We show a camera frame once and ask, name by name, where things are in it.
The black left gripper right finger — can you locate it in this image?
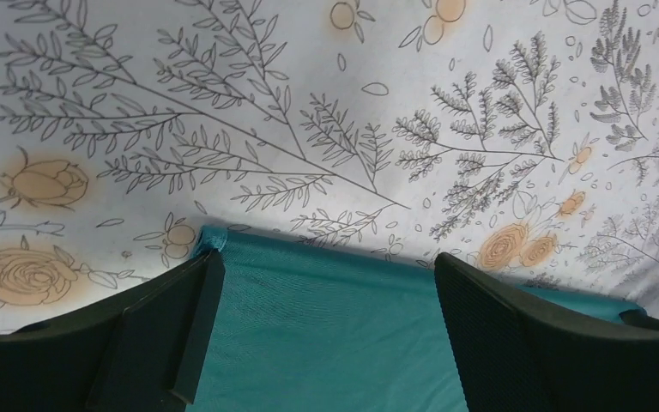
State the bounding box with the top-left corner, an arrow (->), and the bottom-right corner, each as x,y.
434,253 -> 659,411

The teal cloth napkin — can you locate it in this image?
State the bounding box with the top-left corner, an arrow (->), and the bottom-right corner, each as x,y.
184,225 -> 649,412

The floral patterned table mat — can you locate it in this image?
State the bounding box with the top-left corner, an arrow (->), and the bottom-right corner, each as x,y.
0,1 -> 659,334

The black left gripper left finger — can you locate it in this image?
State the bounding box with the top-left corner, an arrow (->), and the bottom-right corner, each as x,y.
0,250 -> 225,411

